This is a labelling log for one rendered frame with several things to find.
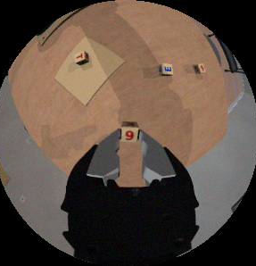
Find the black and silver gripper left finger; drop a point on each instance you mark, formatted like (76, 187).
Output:
(96, 166)

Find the tan square mat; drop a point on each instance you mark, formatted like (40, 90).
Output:
(84, 80)

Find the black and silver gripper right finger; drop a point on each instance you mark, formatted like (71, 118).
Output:
(160, 163)

